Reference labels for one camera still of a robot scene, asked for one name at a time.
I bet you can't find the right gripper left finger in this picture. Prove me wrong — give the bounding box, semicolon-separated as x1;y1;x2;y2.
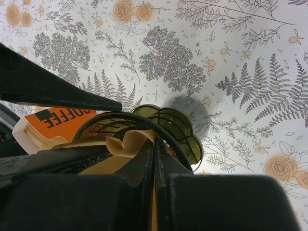
79;138;155;231

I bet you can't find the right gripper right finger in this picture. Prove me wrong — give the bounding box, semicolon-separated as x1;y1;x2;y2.
154;138;193;231

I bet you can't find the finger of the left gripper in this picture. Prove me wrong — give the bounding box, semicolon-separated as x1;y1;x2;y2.
0;44;122;111
0;146;111;188

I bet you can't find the brown paper coffee filter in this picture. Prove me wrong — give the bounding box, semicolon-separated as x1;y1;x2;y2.
80;130;157;175

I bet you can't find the green glass dripper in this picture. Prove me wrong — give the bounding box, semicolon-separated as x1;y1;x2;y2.
73;104;203;169

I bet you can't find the coffee filter pack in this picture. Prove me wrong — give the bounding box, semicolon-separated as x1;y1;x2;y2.
12;108;97;154

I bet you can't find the floral table mat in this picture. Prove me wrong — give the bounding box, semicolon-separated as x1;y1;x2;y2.
0;0;308;198

